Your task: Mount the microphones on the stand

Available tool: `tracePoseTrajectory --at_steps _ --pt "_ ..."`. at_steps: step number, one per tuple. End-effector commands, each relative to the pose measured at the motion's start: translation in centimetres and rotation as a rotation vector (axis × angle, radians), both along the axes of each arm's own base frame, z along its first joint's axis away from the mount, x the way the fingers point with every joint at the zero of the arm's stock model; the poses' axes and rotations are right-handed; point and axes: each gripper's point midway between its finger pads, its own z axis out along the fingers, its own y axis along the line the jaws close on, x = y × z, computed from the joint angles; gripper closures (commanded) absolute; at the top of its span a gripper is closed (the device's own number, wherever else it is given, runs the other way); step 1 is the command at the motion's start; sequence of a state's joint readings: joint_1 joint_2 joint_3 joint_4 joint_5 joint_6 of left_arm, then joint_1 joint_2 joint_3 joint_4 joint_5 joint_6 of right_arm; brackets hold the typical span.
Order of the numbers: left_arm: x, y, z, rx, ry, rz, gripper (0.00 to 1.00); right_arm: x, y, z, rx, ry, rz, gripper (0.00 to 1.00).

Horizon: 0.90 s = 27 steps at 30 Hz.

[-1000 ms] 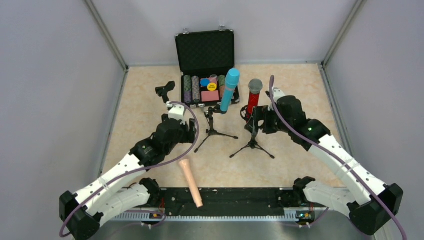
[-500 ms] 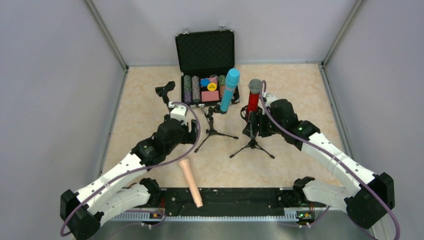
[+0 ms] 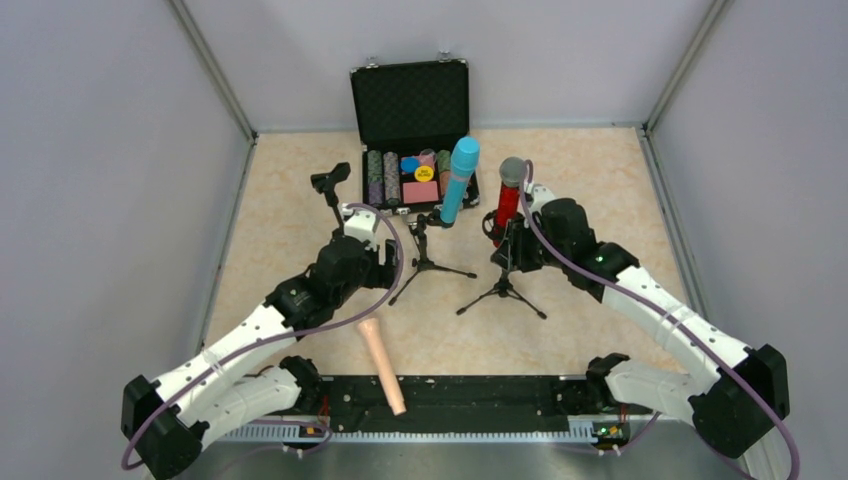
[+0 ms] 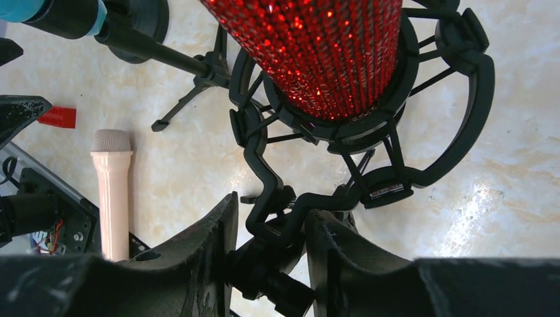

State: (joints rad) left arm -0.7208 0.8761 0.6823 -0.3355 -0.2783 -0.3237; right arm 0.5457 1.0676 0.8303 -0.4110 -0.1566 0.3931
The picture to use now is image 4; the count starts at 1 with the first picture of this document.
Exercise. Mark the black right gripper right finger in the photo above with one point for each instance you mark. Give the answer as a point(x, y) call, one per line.
point(353, 277)

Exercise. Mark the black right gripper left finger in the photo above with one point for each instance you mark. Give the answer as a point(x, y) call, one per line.
point(184, 276)

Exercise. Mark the black tripod shock-mount stand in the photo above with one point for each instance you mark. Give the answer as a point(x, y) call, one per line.
point(436, 40)

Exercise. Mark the red glitter microphone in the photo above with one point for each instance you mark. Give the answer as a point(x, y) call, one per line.
point(332, 59)

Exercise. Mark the blue toy microphone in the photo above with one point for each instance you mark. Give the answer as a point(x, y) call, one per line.
point(68, 19)

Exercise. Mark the black tripod clip mic stand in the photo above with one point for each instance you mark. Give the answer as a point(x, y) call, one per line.
point(210, 70)

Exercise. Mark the black round-base mic stand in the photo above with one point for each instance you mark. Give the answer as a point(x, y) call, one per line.
point(131, 27)

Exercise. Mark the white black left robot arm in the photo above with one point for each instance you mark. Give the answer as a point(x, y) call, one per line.
point(17, 111)

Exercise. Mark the peach pink microphone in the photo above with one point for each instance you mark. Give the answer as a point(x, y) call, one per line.
point(111, 156)

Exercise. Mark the small red block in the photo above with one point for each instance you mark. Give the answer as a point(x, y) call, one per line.
point(60, 117)

